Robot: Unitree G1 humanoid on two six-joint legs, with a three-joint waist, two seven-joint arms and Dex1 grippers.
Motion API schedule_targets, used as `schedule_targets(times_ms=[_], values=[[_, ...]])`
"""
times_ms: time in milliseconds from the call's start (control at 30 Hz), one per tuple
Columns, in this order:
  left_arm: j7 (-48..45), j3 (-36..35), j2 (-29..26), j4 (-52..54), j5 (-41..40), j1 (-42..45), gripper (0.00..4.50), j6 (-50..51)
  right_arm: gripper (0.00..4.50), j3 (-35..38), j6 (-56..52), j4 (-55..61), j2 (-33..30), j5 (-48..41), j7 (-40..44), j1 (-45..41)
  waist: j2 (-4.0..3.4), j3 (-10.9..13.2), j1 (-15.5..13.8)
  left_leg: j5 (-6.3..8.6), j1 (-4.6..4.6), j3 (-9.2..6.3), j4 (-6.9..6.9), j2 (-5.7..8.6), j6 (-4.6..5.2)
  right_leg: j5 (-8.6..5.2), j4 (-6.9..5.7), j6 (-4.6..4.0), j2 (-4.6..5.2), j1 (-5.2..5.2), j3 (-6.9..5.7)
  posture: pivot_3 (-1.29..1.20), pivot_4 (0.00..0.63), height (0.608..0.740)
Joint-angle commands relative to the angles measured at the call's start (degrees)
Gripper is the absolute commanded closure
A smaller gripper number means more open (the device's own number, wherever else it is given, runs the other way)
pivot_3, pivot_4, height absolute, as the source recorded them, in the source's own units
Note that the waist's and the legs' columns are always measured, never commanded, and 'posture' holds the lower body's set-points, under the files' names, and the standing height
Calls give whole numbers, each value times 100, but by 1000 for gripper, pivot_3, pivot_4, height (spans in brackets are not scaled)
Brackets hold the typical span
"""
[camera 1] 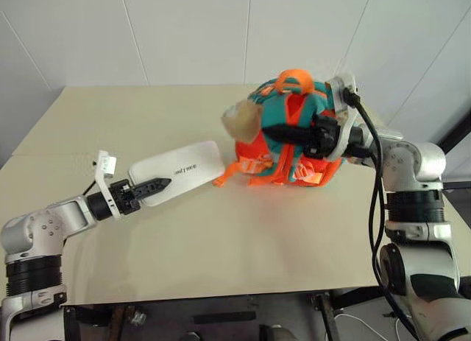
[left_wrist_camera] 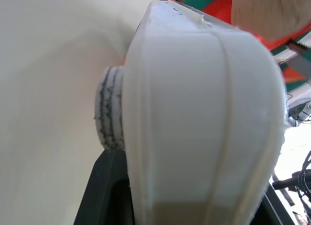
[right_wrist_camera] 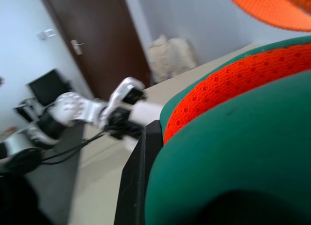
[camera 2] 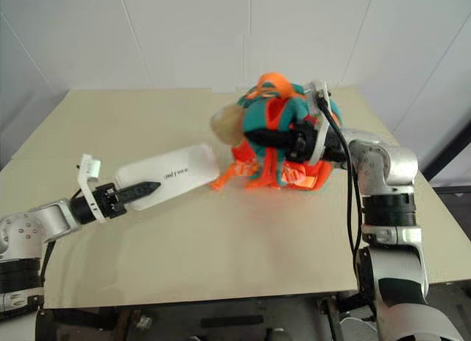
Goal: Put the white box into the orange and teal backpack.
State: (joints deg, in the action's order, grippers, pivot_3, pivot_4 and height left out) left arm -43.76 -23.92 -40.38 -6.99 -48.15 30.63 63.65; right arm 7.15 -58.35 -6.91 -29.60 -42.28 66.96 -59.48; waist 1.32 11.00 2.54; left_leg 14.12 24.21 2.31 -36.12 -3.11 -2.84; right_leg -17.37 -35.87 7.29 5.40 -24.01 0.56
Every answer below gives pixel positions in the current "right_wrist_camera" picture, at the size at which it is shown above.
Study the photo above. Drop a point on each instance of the black monitor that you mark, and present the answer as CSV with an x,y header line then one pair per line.
x,y
48,86

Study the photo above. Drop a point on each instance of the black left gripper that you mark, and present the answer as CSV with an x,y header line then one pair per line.
x,y
119,116

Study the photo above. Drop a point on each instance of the dark brown door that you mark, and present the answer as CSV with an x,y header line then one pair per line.
x,y
102,40

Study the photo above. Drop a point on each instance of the black monitor stand table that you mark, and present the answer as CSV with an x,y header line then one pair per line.
x,y
26,109

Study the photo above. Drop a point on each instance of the beige cloth bag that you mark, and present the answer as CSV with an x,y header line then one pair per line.
x,y
171,57

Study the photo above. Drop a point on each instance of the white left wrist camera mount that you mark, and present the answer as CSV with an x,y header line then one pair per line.
x,y
122,91

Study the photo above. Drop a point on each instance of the black robot torso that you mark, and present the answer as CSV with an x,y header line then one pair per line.
x,y
19,203

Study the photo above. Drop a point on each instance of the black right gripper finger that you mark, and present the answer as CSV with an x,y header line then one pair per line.
x,y
136,176

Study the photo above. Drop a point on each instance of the white box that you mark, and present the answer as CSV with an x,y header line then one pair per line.
x,y
145,113

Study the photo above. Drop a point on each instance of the white light switch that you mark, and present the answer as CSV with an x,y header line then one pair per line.
x,y
46,33

